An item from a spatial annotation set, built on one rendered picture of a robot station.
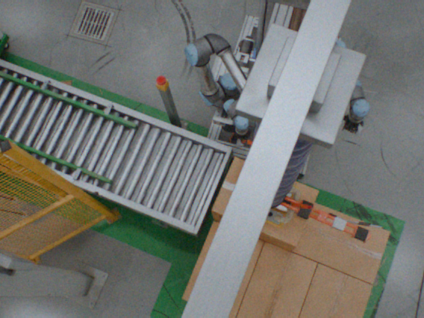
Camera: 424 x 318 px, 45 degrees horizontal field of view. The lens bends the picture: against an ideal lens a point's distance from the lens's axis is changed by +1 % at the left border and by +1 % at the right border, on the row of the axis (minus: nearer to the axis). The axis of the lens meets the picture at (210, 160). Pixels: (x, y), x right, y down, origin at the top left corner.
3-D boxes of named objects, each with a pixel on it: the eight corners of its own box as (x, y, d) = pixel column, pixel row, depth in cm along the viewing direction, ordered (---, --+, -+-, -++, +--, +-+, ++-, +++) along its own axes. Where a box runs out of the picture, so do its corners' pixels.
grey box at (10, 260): (-1, 257, 282) (-28, 253, 253) (4, 248, 283) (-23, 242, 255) (30, 271, 279) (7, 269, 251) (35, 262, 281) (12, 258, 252)
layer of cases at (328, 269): (186, 298, 400) (181, 298, 362) (234, 182, 422) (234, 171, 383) (334, 362, 384) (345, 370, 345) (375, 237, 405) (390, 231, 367)
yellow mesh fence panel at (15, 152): (28, 269, 426) (-161, 246, 224) (24, 259, 429) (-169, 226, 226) (122, 217, 434) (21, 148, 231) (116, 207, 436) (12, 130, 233)
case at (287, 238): (213, 219, 375) (210, 210, 336) (234, 170, 384) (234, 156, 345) (290, 252, 366) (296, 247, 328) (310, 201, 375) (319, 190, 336)
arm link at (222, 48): (219, 27, 300) (260, 101, 304) (203, 37, 299) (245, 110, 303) (222, 23, 289) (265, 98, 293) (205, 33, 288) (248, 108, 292)
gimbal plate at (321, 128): (234, 114, 154) (234, 108, 149) (269, 30, 160) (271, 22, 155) (330, 150, 149) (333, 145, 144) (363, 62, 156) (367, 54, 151)
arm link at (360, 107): (368, 95, 253) (372, 112, 251) (363, 104, 264) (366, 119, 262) (352, 98, 253) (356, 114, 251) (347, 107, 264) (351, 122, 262)
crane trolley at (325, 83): (265, 97, 150) (267, 84, 141) (284, 51, 154) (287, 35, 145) (317, 116, 148) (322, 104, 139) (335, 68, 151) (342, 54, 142)
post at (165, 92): (172, 130, 452) (155, 84, 355) (175, 123, 453) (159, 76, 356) (179, 132, 451) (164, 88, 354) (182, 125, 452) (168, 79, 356)
